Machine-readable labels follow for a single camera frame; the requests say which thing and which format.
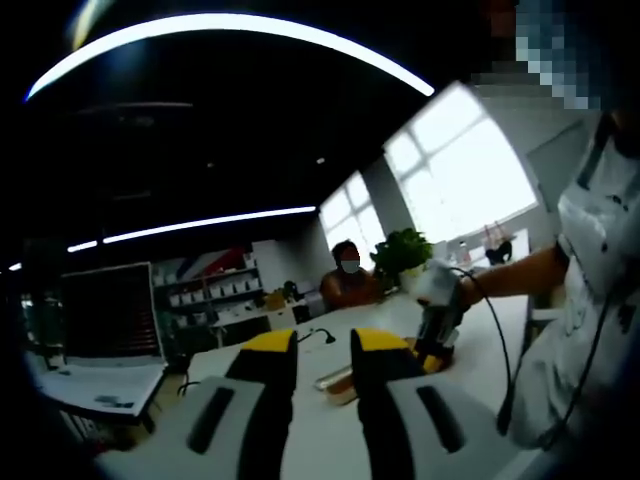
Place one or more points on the white ceiling light strip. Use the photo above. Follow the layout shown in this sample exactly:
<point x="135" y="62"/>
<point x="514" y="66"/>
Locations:
<point x="225" y="22"/>
<point x="210" y="220"/>
<point x="82" y="246"/>
<point x="15" y="266"/>

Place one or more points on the operator in white shirt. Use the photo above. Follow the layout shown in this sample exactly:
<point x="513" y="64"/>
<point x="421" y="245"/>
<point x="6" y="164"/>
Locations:
<point x="550" y="375"/>

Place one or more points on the green potted plant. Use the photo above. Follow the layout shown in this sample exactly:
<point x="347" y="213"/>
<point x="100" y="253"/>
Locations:
<point x="400" y="250"/>

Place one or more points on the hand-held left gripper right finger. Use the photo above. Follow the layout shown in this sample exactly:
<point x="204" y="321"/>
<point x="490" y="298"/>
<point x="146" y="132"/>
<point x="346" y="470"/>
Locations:
<point x="415" y="430"/>

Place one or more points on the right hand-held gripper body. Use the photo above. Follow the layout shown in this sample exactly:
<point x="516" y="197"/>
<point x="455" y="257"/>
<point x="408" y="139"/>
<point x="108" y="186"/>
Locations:
<point x="440" y="287"/>

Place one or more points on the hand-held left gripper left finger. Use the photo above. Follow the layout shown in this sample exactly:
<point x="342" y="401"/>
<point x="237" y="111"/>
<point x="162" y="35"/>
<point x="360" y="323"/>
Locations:
<point x="225" y="425"/>

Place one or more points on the beige cutlery case lid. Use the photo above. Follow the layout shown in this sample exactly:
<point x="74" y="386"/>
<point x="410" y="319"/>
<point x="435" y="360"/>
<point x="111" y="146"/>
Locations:
<point x="332" y="378"/>

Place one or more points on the shelf with white boxes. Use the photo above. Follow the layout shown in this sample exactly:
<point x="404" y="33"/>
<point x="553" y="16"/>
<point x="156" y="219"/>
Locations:
<point x="215" y="290"/>

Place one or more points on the large bright window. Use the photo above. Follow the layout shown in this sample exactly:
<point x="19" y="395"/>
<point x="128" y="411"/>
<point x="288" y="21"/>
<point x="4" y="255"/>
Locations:
<point x="465" y="175"/>

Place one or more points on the open laptop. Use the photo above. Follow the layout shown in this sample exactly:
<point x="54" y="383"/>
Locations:
<point x="110" y="310"/>

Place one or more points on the yellow box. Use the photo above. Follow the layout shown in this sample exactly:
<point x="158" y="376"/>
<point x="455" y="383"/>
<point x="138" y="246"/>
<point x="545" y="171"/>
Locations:
<point x="275" y="302"/>

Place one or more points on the smaller bright window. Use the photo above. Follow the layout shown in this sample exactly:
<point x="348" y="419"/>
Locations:
<point x="350" y="210"/>

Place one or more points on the dark distant object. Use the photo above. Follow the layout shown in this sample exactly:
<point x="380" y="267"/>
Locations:
<point x="500" y="254"/>

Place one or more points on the white chest-worn device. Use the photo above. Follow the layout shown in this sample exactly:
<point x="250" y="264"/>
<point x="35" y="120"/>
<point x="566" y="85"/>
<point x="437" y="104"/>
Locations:
<point x="600" y="225"/>

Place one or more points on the small dark green plant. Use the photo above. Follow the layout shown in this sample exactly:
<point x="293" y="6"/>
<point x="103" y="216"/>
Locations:
<point x="290" y="290"/>

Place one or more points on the beige cutlery case base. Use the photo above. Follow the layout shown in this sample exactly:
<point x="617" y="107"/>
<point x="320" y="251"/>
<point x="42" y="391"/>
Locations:
<point x="413" y="344"/>

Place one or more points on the white low cabinet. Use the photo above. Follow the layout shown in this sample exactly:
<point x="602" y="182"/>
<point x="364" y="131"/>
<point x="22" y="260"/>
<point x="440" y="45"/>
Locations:
<point x="280" y="320"/>

